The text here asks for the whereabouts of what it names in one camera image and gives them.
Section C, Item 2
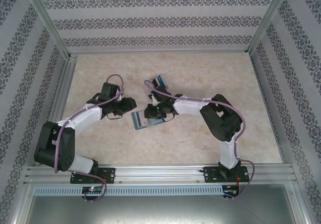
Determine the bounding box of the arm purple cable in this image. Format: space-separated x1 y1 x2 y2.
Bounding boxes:
54 74 126 202
142 80 256 199

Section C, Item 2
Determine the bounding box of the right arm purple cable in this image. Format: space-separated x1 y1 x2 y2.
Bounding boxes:
142 80 256 199

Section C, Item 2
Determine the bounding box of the aluminium mounting rail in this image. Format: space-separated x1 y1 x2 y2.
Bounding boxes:
24 164 299 184

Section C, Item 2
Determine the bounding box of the slotted grey cable duct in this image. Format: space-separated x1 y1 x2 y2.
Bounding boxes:
34 185 224 196

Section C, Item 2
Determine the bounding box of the aluminium crossbar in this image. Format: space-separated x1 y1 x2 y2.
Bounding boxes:
67 50 250 55

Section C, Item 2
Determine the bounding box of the aluminium frame post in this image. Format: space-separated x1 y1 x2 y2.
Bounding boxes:
247 0 294 54
22 0 72 59

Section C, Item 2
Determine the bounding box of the right gripper thin black cable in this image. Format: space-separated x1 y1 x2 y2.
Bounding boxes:
162 110 178 123

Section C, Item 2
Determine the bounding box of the right controller board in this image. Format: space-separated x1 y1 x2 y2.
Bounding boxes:
222 186 240 196

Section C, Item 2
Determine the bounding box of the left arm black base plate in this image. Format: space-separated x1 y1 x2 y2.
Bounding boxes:
70 167 116 184

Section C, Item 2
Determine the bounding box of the left controller board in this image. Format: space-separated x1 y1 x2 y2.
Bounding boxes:
82 186 105 195

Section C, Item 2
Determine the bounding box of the controller board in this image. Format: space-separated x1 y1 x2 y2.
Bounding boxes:
222 186 240 196
82 186 105 195

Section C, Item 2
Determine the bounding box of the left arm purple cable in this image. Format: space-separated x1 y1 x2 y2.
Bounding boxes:
54 74 126 202

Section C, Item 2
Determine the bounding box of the grey metal sheet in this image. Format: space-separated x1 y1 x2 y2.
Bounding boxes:
25 195 308 224

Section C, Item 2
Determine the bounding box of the teal card holder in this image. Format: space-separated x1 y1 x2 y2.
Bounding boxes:
131 109 167 131

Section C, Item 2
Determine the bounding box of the aluminium frame upright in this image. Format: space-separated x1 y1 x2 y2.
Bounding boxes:
10 182 35 224
285 182 311 224

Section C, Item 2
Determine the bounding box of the blue card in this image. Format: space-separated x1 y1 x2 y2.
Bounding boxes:
157 74 168 89

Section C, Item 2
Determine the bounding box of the gripper thin black cable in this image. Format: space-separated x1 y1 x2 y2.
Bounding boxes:
104 112 126 121
162 110 178 123

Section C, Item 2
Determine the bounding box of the pale card with black stripe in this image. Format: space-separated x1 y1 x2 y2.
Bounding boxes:
132 110 146 130

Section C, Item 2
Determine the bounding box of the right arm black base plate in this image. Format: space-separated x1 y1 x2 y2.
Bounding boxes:
203 166 248 184

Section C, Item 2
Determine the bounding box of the left gripper thin black cable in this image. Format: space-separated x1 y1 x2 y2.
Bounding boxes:
104 112 126 121

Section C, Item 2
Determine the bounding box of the aluminium side rail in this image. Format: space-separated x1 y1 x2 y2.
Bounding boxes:
49 54 79 134

